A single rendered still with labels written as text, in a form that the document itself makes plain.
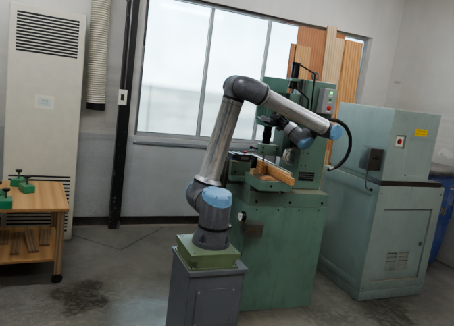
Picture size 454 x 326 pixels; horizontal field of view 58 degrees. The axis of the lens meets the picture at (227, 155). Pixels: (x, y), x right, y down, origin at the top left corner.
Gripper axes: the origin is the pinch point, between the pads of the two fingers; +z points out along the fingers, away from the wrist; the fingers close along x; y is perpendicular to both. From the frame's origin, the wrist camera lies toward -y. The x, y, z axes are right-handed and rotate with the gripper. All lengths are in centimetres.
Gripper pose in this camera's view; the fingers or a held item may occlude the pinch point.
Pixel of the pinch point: (265, 109)
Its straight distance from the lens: 254.0
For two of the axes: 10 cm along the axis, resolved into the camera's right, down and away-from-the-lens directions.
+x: -7.7, 6.2, -1.5
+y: -1.9, -4.5, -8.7
